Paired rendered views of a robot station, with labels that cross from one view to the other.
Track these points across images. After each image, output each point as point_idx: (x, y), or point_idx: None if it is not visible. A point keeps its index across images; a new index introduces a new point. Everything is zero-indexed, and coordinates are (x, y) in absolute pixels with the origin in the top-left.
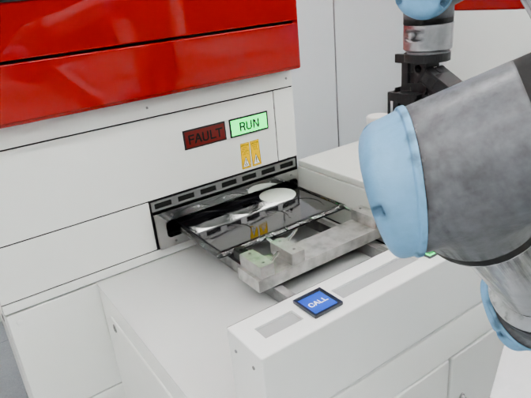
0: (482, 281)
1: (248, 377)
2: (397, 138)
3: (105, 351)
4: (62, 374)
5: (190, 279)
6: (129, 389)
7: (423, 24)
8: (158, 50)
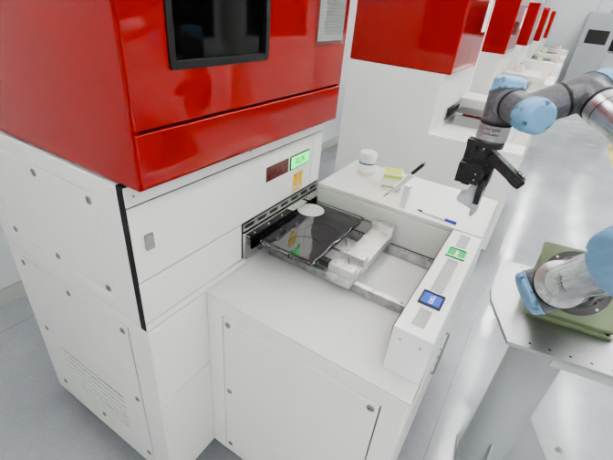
0: (523, 279)
1: (408, 354)
2: None
3: (203, 341)
4: (177, 366)
5: (281, 281)
6: (225, 366)
7: (502, 127)
8: (273, 108)
